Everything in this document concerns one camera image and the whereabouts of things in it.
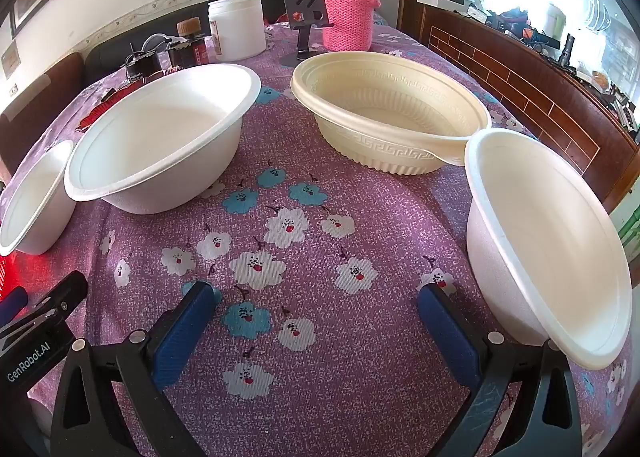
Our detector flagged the small white paper bowl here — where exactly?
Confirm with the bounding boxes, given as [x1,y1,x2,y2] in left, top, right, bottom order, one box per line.
[0,139,77,258]

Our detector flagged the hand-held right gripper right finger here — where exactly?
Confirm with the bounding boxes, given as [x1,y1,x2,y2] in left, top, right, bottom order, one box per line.
[417,282,583,457]

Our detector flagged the white bottle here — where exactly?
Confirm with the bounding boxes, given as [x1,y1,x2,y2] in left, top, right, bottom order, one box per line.
[545,2,567,37]

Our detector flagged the black sofa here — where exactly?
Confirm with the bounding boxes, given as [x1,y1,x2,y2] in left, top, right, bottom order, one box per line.
[84,0,301,83]

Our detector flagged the white plastic jar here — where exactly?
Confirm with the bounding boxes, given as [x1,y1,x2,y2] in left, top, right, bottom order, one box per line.
[207,0,266,62]

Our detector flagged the large white paper bowl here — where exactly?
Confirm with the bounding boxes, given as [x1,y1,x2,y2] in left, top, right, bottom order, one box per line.
[464,128,634,371]
[63,63,262,216]

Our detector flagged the red glass dish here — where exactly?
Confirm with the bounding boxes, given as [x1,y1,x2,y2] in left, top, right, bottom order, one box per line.
[0,256,22,309]

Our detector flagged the brown wooden cabinet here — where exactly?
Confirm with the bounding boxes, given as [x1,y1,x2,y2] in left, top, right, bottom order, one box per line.
[397,0,640,215]

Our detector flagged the clear plastic cup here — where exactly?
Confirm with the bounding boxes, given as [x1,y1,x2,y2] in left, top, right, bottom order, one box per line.
[142,34,176,54]

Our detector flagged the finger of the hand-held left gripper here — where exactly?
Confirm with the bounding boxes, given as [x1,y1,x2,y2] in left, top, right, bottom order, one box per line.
[0,270,89,338]
[0,285,29,324]

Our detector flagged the red plastic plate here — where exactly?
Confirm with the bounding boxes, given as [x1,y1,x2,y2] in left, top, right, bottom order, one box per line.
[75,81,137,134]

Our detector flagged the cream patterned plastic bowl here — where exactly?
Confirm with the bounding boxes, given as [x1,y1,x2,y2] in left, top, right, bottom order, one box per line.
[290,50,493,176]

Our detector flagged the brown chair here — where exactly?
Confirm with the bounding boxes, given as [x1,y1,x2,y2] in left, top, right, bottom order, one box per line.
[0,52,87,183]

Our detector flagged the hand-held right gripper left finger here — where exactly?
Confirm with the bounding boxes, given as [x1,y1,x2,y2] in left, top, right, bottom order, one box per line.
[50,281,219,457]

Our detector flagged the small black motor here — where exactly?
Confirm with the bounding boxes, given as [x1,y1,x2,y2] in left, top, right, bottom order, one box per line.
[124,37,163,84]

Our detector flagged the purple floral tablecloth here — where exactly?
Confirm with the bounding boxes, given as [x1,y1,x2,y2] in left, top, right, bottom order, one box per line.
[0,20,640,457]

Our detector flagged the black phone stand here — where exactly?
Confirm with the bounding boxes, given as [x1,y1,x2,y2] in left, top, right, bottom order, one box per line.
[279,0,335,69]

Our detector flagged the green plastic object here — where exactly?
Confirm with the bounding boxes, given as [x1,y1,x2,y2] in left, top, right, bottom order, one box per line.
[616,207,640,250]

